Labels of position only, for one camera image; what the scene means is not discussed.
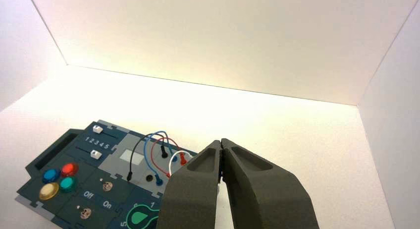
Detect black jumper cable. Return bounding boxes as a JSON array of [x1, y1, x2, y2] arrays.
[[127, 133, 169, 183]]

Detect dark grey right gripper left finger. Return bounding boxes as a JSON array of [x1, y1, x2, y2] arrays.
[[156, 139, 223, 229]]

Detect green round push button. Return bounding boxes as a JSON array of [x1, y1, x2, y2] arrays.
[[59, 176, 78, 194]]

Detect white jumper cable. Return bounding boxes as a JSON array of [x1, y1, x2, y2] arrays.
[[168, 150, 194, 176]]

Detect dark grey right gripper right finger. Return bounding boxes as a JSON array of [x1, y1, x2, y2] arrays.
[[220, 138, 320, 229]]

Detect blue round push button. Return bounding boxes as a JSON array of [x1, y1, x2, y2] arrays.
[[43, 169, 61, 184]]

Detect red jumper cable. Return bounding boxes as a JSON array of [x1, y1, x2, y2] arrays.
[[150, 137, 187, 179]]

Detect red round push button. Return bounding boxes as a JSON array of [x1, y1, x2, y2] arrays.
[[61, 163, 79, 177]]

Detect blue jumper cable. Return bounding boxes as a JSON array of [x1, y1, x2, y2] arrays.
[[143, 131, 178, 187]]

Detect green rotary dial knob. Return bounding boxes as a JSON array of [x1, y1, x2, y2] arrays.
[[126, 204, 161, 229]]

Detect yellow round push button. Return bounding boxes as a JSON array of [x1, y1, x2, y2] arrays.
[[39, 182, 60, 201]]

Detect dark blue task board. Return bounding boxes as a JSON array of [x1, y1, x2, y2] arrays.
[[14, 119, 198, 229]]

